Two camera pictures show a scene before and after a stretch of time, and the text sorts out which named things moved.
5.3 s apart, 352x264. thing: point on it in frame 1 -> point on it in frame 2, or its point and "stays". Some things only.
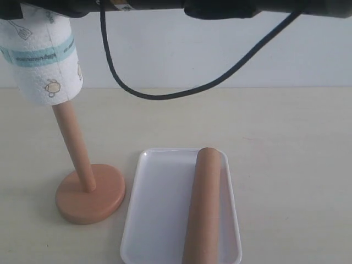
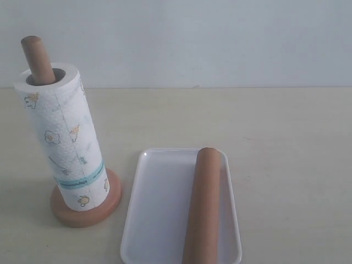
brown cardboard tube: [202, 240] stays
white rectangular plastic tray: [156, 218] stays
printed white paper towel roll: [40, 48] -> [60, 112]
